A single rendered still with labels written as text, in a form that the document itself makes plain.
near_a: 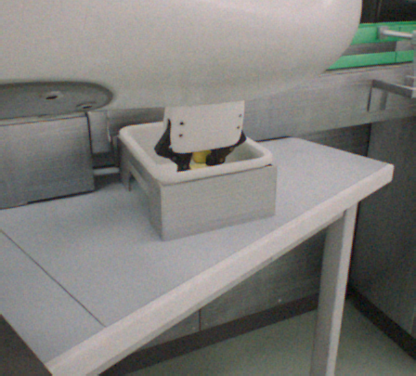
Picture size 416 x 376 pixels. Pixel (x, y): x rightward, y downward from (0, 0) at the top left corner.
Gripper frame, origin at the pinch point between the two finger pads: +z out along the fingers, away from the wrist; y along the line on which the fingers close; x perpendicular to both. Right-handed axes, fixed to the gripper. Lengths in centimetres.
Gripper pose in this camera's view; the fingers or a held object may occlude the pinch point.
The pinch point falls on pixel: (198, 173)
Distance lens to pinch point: 66.2
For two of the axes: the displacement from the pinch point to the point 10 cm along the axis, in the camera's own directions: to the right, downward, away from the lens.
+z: -1.0, 8.1, 5.8
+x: 3.9, 5.7, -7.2
